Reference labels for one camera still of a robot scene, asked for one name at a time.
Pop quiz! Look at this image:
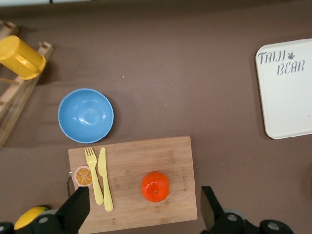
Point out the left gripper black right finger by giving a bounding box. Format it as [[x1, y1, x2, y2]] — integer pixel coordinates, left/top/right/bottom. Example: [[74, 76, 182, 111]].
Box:
[[201, 186, 254, 234]]

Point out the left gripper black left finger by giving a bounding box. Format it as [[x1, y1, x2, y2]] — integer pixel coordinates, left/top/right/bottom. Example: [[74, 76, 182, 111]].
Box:
[[17, 187, 90, 234]]

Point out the orange mandarin fruit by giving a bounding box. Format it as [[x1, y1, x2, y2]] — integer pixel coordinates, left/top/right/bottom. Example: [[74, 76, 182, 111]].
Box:
[[141, 171, 170, 203]]

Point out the orange slice round tag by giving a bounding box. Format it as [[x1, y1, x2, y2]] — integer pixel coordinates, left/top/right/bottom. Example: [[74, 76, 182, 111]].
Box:
[[74, 165, 94, 188]]

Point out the yellow plastic fork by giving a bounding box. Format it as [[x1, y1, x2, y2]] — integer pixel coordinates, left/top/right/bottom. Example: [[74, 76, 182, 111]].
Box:
[[84, 147, 105, 205]]

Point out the yellow plastic knife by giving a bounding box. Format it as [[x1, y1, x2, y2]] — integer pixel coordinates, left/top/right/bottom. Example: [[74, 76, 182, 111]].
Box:
[[97, 147, 114, 212]]

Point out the yellow lemon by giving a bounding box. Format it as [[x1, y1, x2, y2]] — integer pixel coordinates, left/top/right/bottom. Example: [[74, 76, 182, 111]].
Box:
[[14, 206, 49, 231]]

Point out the bamboo cutting board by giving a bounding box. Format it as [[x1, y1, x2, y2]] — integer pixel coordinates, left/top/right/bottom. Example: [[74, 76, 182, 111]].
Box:
[[65, 136, 198, 234]]

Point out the blue plastic bowl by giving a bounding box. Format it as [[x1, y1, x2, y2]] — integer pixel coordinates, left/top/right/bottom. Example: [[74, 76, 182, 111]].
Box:
[[57, 88, 115, 144]]

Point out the wooden peg drying rack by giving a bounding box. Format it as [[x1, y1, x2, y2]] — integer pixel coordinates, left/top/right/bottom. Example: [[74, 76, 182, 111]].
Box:
[[0, 20, 55, 148]]

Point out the cream tray with bear print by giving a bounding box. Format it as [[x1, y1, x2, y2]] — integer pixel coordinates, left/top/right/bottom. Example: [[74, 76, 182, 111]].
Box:
[[255, 38, 312, 140]]

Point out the yellow plastic mug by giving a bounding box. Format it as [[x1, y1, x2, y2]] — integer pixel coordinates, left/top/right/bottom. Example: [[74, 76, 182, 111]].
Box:
[[0, 35, 47, 81]]

